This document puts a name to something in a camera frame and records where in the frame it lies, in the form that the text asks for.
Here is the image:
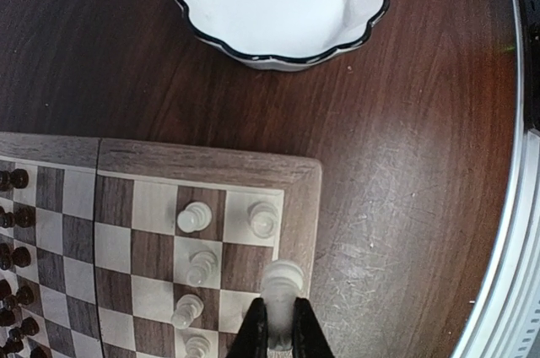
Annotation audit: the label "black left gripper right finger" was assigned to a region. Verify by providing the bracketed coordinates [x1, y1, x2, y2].
[293, 297, 334, 358]

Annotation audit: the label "aluminium front rail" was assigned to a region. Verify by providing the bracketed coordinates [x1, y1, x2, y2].
[452, 0, 539, 357]

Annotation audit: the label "white scalloped ceramic bowl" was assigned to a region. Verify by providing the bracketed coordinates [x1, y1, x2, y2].
[175, 0, 390, 72]

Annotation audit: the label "wooden chess board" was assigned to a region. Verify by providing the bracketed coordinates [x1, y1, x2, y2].
[1, 133, 322, 357]

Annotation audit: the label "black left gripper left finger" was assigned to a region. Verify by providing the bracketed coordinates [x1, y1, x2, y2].
[226, 297, 268, 358]

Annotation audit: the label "white rook chess piece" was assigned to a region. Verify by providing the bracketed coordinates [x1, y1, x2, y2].
[248, 201, 279, 239]

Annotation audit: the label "white pawn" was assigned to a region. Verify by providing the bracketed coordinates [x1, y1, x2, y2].
[170, 294, 204, 330]
[186, 251, 218, 287]
[185, 335, 211, 358]
[176, 202, 213, 233]

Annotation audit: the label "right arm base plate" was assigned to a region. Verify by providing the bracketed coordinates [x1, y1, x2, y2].
[518, 0, 540, 131]

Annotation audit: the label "black chess pieces rows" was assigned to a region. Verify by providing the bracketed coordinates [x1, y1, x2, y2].
[1, 165, 51, 357]

